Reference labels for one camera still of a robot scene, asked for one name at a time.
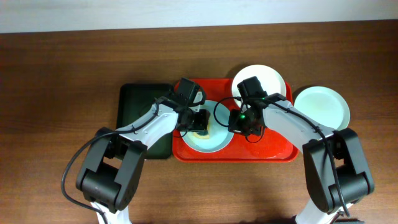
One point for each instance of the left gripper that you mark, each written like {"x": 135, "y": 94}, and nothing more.
{"x": 202, "y": 125}

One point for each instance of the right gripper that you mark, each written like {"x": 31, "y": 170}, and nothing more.
{"x": 234, "y": 126}

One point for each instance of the green yellow sponge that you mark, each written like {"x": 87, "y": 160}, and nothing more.
{"x": 204, "y": 134}

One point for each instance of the light blue plate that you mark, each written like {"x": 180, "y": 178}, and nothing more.
{"x": 218, "y": 136}

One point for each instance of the light green plate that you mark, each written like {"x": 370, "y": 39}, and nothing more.
{"x": 325, "y": 106}

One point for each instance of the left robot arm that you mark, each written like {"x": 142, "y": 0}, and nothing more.
{"x": 110, "y": 173}

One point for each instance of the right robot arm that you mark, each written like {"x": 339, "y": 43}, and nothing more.
{"x": 337, "y": 173}

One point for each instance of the red tray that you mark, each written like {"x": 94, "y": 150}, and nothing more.
{"x": 271, "y": 148}

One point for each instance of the dark green tray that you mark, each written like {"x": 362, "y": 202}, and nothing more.
{"x": 134, "y": 101}

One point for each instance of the white plate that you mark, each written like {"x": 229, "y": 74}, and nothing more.
{"x": 270, "y": 80}

